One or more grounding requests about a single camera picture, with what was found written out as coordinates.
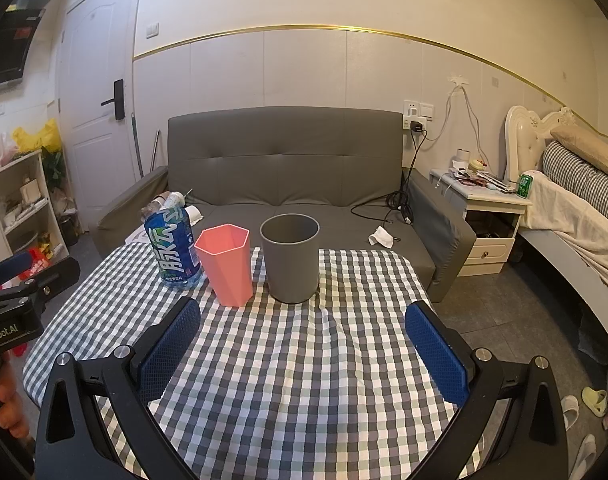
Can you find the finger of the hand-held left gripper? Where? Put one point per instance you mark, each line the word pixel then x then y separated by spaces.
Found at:
pixel 9 264
pixel 59 272

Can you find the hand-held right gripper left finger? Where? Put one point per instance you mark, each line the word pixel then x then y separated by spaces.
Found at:
pixel 164 350

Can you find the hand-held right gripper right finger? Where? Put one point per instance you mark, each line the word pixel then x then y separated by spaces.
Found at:
pixel 438 355

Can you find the grey round cup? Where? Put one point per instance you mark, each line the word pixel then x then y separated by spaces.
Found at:
pixel 290 260

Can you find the pink hexagonal cup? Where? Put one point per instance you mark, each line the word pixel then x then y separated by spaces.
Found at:
pixel 226 270

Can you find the white cup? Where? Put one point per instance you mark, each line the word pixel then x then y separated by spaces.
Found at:
pixel 464 155

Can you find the person's left hand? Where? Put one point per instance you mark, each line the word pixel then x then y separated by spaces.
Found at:
pixel 6 395

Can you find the red snack packet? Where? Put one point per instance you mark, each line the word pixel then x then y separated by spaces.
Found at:
pixel 38 260

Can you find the white open shelf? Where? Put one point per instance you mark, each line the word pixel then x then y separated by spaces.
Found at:
pixel 26 210

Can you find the blue labelled drink bottle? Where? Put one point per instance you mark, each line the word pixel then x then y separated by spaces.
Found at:
pixel 173 250

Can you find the yellow plastic bag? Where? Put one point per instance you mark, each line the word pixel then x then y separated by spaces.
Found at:
pixel 34 137

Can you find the white crumpled tissue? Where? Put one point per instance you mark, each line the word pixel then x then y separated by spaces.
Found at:
pixel 381 237

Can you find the checked tablecloth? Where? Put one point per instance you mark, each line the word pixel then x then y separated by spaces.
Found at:
pixel 294 370

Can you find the white cloth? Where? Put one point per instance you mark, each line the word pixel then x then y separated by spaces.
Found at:
pixel 194 212

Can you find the white slipper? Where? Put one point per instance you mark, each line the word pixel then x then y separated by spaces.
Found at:
pixel 569 412
pixel 583 455

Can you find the white nightstand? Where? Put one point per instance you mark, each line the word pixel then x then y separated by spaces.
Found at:
pixel 491 220

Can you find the mop pole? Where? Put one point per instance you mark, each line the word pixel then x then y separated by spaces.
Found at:
pixel 137 145

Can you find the yellow slipper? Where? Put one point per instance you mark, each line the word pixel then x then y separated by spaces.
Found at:
pixel 594 401

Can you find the beige blanket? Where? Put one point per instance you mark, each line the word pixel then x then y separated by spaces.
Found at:
pixel 573 225

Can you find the green drink can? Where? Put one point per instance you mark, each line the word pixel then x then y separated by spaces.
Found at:
pixel 525 186

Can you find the white door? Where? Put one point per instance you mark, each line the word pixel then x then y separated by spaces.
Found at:
pixel 94 85

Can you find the checked quilt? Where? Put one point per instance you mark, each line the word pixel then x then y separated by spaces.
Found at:
pixel 578 180

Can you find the grey sofa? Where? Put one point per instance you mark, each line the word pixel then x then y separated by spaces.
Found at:
pixel 284 160

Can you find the black plug charger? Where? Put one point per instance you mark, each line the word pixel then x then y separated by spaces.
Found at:
pixel 416 126

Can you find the white bed headboard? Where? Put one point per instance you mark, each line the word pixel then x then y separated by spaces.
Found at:
pixel 523 135

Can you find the beige pillow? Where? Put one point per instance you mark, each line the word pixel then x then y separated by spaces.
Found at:
pixel 591 152

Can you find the grey bed frame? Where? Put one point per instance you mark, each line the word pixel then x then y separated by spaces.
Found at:
pixel 558 270

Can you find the wall television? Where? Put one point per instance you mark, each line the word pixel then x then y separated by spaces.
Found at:
pixel 9 45

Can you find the white wall switch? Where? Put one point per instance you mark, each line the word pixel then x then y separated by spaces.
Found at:
pixel 426 110

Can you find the white wall socket panel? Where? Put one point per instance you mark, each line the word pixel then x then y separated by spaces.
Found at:
pixel 410 108

